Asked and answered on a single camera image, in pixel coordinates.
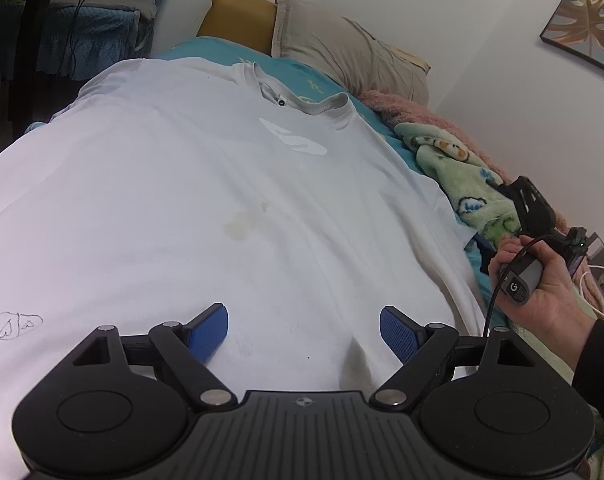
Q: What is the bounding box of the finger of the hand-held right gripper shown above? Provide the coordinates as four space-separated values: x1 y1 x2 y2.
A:
464 234 498 275
498 176 554 237

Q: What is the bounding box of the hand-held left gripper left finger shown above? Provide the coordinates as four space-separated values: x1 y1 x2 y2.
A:
68 302 239 410

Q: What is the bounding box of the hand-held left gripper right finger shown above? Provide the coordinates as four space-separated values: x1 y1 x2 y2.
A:
369 305 529 410

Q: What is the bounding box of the white t-shirt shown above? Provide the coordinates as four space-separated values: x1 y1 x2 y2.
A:
0 57 489 480

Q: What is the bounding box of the person's right forearm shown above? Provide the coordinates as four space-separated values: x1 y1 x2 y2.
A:
571 319 604 438

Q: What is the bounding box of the person's right hand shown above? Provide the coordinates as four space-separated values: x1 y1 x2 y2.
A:
488 234 597 368

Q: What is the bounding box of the green printed blanket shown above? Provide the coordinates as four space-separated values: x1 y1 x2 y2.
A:
394 121 520 251

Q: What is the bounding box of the pink fluffy blanket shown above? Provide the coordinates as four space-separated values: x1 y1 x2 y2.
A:
357 89 604 326

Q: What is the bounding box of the beige pillow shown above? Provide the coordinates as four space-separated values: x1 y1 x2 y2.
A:
271 0 431 107

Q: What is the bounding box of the teal bed sheet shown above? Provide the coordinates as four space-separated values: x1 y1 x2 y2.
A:
24 36 498 291

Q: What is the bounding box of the mustard yellow cushion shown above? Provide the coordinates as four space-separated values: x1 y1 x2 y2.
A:
197 0 277 56

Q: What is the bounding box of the blue quilted cover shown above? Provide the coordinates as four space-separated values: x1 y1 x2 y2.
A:
0 0 157 81

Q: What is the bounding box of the black pole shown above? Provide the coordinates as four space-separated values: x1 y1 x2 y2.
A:
2 0 65 146

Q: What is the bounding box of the white charging cable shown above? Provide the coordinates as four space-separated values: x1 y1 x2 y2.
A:
574 257 604 323

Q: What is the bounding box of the leaf wall picture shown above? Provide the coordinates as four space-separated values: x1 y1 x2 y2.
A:
539 0 604 83

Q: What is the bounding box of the thin black cable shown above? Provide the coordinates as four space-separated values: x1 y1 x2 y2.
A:
66 0 107 68

